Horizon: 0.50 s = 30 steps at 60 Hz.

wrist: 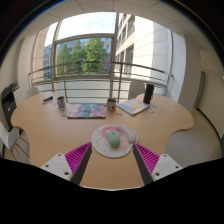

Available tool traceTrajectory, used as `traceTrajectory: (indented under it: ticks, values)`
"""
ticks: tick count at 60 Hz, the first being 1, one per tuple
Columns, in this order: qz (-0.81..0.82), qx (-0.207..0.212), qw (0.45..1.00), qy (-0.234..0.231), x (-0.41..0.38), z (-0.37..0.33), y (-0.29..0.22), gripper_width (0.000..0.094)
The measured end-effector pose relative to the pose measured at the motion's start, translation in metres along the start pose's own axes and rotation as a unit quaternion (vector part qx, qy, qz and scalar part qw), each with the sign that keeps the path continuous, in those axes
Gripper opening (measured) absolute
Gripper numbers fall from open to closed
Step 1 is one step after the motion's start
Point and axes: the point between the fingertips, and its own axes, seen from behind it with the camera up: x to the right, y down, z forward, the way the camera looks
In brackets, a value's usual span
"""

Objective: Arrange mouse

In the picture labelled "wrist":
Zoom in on printed cup with plant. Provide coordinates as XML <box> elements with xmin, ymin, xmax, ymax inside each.
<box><xmin>106</xmin><ymin>97</ymin><xmax>118</xmax><ymax>112</ymax></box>

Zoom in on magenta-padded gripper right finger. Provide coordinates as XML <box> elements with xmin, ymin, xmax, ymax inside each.
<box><xmin>132</xmin><ymin>143</ymin><xmax>184</xmax><ymax>185</ymax></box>

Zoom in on light blue illustrated book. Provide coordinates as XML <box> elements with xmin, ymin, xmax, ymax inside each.
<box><xmin>116</xmin><ymin>98</ymin><xmax>151</xmax><ymax>116</ymax></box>

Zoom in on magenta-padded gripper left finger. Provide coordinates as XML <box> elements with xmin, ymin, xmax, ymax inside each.
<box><xmin>40</xmin><ymin>142</ymin><xmax>93</xmax><ymax>185</ymax></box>

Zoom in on black cylindrical speaker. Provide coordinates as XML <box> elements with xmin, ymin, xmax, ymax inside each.
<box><xmin>142</xmin><ymin>83</ymin><xmax>155</xmax><ymax>105</ymax></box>

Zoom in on white chair with wooden legs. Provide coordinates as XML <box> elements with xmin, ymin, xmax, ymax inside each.
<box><xmin>0</xmin><ymin>121</ymin><xmax>31</xmax><ymax>164</ymax></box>

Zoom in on printed white red can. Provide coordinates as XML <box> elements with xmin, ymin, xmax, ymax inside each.
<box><xmin>56</xmin><ymin>95</ymin><xmax>67</xmax><ymax>111</ymax></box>

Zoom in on round white pink mouse pad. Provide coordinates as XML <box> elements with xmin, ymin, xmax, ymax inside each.
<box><xmin>90</xmin><ymin>123</ymin><xmax>139</xmax><ymax>159</ymax></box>

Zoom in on dark blue stapler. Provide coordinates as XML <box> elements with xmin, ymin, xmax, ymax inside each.
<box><xmin>42</xmin><ymin>95</ymin><xmax>54</xmax><ymax>105</ymax></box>

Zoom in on mint green computer mouse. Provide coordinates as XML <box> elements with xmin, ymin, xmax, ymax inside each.
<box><xmin>107</xmin><ymin>130</ymin><xmax>122</xmax><ymax>149</ymax></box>

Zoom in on red and dark magazine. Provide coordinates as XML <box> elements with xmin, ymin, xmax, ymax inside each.
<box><xmin>66</xmin><ymin>103</ymin><xmax>107</xmax><ymax>120</ymax></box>

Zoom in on metal balcony railing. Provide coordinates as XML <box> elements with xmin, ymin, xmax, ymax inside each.
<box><xmin>28</xmin><ymin>60</ymin><xmax>174</xmax><ymax>103</ymax></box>

